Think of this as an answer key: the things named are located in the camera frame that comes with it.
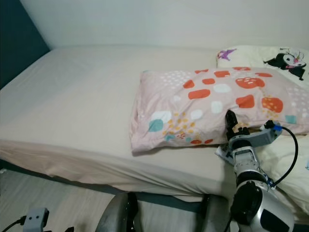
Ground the white paperback book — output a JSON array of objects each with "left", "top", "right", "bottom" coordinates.
[{"left": 215, "top": 145, "right": 238, "bottom": 168}]

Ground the pink spotted pillow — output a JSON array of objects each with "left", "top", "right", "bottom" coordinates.
[{"left": 130, "top": 67, "right": 309, "bottom": 154}]

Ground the cream cartoon print blanket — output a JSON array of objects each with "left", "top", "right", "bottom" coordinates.
[{"left": 216, "top": 45, "right": 309, "bottom": 213}]

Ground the silver robot right leg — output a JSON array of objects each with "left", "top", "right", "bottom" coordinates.
[{"left": 200, "top": 194, "right": 233, "bottom": 232}]

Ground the silver robot leg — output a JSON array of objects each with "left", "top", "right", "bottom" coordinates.
[
  {"left": 96, "top": 192, "right": 139, "bottom": 232},
  {"left": 200, "top": 194, "right": 233, "bottom": 232}
]

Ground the silver robot left leg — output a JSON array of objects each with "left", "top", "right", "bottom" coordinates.
[{"left": 96, "top": 192, "right": 139, "bottom": 232}]

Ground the bed with cream sheet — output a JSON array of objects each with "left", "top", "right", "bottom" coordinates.
[{"left": 0, "top": 45, "right": 309, "bottom": 216}]

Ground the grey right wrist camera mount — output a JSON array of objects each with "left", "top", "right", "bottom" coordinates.
[{"left": 234, "top": 120, "right": 283, "bottom": 151}]

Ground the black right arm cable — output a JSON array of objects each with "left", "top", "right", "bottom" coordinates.
[{"left": 273, "top": 126, "right": 300, "bottom": 188}]

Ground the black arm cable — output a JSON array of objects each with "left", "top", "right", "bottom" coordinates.
[
  {"left": 273, "top": 126, "right": 300, "bottom": 188},
  {"left": 2, "top": 217, "right": 26, "bottom": 232}
]

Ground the dark bed frame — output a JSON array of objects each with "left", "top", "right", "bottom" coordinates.
[{"left": 0, "top": 159, "right": 233, "bottom": 216}]

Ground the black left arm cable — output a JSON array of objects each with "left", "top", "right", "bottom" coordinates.
[{"left": 2, "top": 217, "right": 26, "bottom": 232}]

